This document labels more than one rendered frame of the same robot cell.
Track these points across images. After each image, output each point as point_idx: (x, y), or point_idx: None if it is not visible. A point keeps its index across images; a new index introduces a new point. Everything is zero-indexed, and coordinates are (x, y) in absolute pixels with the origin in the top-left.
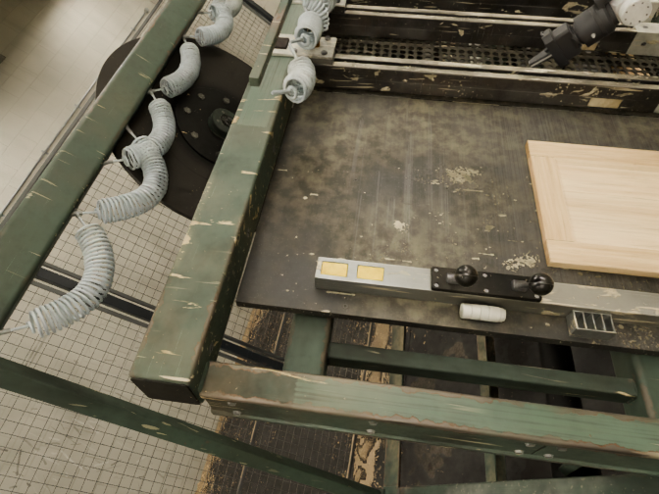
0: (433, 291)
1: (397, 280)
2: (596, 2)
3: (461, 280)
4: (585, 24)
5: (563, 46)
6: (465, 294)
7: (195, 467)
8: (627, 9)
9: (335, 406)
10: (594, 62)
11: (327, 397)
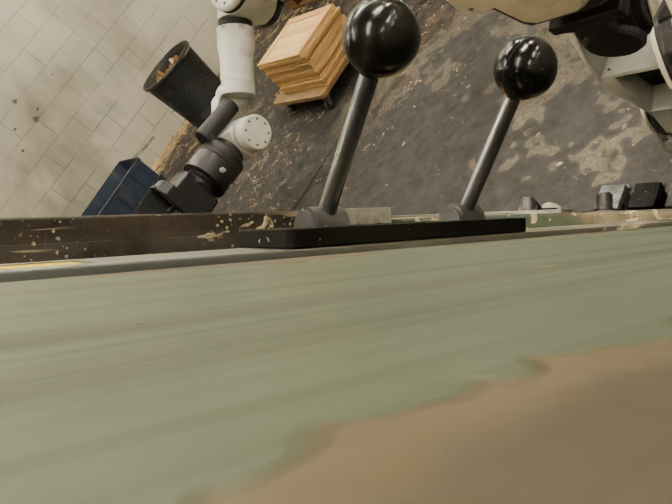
0: (300, 252)
1: (155, 257)
2: (204, 133)
3: (387, 12)
4: (205, 158)
5: (191, 195)
6: (384, 243)
7: None
8: (244, 126)
9: (671, 303)
10: None
11: (202, 318)
